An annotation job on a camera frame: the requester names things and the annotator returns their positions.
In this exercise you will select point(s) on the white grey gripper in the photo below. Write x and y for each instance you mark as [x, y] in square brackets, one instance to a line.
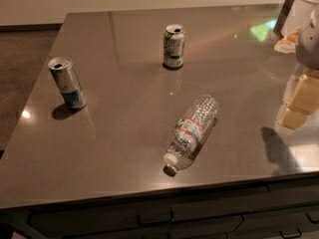
[309, 47]

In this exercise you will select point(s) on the clear plastic water bottle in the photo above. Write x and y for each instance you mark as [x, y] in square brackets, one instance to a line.
[190, 134]

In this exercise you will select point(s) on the white cylindrical robot base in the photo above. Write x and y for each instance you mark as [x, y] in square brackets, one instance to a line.
[295, 12]

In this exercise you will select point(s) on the green white soda can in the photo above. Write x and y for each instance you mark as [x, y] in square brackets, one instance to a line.
[173, 46]

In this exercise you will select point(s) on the dark drawer cabinet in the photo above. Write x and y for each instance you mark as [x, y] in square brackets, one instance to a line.
[286, 209]

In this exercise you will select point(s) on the silver blue energy drink can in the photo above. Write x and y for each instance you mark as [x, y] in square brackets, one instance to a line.
[61, 68]

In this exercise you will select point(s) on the black right drawer handle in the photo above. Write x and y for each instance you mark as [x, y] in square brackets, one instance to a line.
[313, 217]

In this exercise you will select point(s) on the black drawer handle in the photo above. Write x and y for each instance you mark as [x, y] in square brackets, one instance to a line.
[290, 233]
[154, 217]
[313, 217]

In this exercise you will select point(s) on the black lower drawer handle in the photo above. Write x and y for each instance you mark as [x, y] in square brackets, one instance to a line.
[290, 233]

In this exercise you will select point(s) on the black left drawer handle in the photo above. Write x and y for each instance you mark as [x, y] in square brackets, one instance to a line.
[154, 217]

